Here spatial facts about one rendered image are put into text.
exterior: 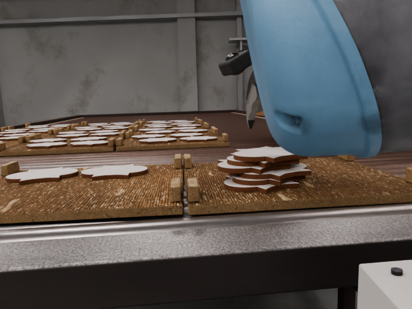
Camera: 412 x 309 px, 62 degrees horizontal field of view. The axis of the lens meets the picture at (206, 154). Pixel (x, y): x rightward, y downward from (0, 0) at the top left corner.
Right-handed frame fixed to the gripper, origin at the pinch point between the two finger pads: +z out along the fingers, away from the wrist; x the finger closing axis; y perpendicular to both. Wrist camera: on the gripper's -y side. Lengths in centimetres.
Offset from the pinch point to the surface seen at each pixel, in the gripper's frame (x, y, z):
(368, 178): -8.4, 16.6, 9.3
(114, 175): 19.1, -25.1, 8.6
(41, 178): 24.4, -38.7, 8.5
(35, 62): 650, -29, -81
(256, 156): -3.5, -5.2, 3.6
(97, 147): 75, -20, 9
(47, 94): 643, -16, -25
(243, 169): -2.5, -7.2, 5.8
